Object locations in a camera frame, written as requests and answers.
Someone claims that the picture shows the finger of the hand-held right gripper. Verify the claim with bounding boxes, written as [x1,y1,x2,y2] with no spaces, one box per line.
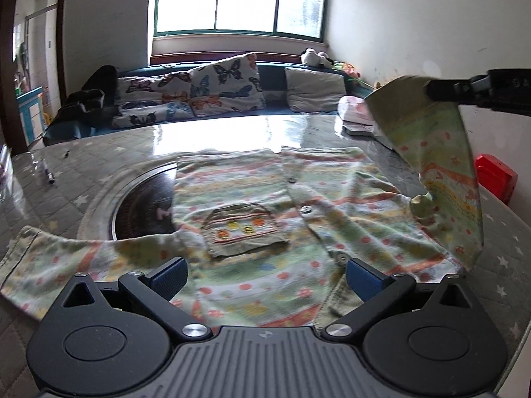
[427,69,531,113]

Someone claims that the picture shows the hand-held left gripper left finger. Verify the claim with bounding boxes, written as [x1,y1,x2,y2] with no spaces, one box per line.
[52,257,212,341]

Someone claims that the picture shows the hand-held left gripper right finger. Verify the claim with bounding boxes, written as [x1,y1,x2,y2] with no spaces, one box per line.
[321,258,476,339]

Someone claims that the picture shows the patterned green button shirt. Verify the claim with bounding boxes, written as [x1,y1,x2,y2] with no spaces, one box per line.
[0,76,486,329]

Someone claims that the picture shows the round black built-in cooktop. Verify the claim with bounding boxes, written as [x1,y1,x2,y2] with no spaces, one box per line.
[109,162,180,242]

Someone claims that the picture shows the red box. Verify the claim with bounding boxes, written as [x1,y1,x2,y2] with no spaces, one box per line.
[474,154,518,205]

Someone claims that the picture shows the colourful toys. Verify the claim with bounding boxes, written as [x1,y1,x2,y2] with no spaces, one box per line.
[332,61,362,80]

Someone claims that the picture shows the butterfly print blanket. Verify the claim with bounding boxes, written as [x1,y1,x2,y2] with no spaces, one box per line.
[111,100,195,130]

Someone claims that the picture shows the grey pillow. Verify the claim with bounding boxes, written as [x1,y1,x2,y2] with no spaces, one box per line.
[284,67,347,113]

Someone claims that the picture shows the black and white plush toy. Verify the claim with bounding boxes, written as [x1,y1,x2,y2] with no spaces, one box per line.
[300,48,335,68]

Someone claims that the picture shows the small butterfly print pillow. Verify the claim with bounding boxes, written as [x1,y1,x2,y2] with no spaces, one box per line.
[117,72,194,105]

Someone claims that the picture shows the black bag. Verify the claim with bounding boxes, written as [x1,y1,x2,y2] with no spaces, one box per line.
[53,65,119,134]

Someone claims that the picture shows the large butterfly print pillow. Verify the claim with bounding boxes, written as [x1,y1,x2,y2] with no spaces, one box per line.
[190,52,266,117]

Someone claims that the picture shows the blue cabinet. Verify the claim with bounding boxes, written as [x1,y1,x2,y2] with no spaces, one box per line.
[16,86,47,144]

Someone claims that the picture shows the blue sofa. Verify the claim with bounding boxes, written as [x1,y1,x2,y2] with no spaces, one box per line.
[43,61,374,147]

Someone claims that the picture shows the brown door frame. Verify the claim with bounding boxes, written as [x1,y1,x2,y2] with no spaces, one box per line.
[0,0,69,155]

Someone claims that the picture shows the window with green frame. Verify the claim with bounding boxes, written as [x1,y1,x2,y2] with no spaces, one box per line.
[151,0,330,41]

